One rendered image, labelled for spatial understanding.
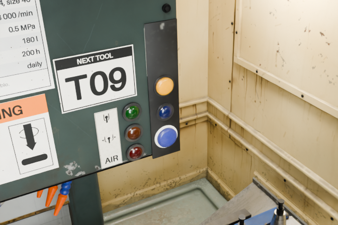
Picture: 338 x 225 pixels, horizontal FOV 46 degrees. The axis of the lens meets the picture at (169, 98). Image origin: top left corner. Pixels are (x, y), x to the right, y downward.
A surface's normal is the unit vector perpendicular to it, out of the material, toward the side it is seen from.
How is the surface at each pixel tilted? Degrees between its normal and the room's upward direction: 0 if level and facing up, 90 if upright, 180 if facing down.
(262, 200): 24
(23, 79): 90
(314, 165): 90
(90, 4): 90
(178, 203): 0
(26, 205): 89
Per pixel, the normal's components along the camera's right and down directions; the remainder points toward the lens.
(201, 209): -0.04, -0.89
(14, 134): 0.45, 0.39
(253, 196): -0.39, -0.72
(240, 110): -0.89, 0.23
